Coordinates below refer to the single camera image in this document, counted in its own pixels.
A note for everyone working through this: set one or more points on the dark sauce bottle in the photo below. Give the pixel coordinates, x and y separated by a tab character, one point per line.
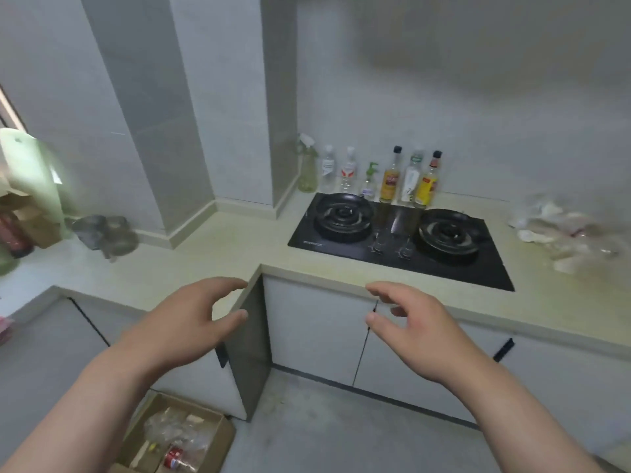
17	241

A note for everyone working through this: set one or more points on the clear bottle red label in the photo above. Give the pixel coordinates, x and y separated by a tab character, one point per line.
348	169

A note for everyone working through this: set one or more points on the pale green cutting board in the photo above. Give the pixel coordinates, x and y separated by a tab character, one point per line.
34	177

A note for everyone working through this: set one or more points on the white cap green band bottle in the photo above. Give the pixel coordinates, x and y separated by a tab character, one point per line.
409	187

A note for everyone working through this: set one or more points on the large open cardboard box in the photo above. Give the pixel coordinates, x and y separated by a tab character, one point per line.
217	438

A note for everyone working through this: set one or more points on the small brown cardboard box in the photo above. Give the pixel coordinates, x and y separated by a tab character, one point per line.
44	231

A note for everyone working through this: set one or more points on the person's left hand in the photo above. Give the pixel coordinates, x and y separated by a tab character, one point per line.
182	330

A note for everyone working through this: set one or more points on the black glass gas stove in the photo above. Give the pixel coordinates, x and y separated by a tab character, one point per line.
493	275

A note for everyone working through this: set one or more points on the dark tinted drinking glass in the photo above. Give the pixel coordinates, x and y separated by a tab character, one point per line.
121	238

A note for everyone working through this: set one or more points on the small clear plastic bag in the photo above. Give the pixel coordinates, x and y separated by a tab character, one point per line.
167	423

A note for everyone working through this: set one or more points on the pink dish cloth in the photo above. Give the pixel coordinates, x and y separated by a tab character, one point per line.
4	332

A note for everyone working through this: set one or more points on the green tinted ribbed glass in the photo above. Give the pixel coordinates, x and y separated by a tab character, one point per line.
5	261

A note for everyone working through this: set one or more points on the clear bottle yellowish oil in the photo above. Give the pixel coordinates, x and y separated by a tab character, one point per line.
308	179

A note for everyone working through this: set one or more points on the person's right hand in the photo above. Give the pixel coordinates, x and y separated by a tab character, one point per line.
434	344

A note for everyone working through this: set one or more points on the yellow label vinegar bottle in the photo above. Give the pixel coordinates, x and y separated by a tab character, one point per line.
426	187

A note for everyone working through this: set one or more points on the clear bottle white label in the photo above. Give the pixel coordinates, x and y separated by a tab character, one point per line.
328	167

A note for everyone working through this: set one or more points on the clear textured drinking glass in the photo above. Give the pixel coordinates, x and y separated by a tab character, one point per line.
88	231

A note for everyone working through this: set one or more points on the white countertop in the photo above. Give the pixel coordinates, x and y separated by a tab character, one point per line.
172	261

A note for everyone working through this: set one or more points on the white tissue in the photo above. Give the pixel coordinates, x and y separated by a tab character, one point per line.
548	209
576	217
527	235

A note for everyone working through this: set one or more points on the green pump clear bottle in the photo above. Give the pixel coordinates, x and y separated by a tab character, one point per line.
369	184

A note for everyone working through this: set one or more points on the black cap yellow label bottle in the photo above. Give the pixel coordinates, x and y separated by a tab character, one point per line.
390	184

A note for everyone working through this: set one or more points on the yellow cap red label bottle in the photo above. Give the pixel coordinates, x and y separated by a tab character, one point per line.
173	458

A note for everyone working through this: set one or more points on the black round stove burner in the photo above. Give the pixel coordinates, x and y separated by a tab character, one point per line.
345	216
451	236

